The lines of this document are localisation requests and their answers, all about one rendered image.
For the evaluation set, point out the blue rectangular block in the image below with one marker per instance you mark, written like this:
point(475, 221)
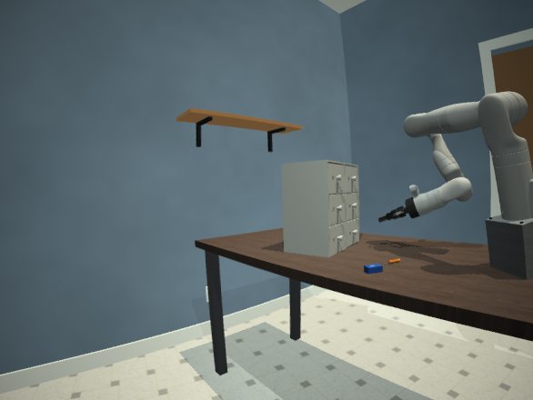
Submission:
point(371, 269)

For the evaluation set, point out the grey small chest of drawers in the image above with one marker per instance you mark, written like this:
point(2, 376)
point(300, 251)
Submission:
point(306, 207)

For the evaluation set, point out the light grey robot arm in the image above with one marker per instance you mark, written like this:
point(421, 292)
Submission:
point(495, 114)

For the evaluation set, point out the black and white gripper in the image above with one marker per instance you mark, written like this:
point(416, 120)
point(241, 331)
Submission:
point(409, 209)

